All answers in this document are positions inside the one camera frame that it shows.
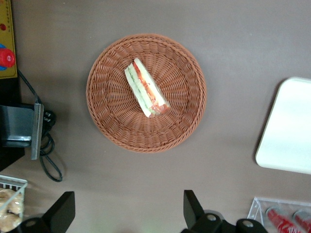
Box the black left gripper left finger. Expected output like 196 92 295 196
14 191 76 233

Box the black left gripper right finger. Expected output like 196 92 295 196
181 189 235 233

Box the triangle sandwich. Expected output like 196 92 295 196
124 57 171 119

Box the round brown wicker basket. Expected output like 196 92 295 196
86 33 207 153

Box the cream plastic tray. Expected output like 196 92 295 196
255 77 311 175

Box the clear bag of crackers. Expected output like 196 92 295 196
0 186 25 233

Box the clear acrylic bottle rack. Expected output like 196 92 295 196
247 196 311 233

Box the black power plug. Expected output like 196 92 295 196
42 110 57 132

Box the yellow control box red button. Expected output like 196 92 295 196
0 0 18 79

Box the black power cable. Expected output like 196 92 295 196
17 69 63 183

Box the white wire basket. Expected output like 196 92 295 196
0 174 29 233

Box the grey metal bracket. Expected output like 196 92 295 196
0 103 45 161

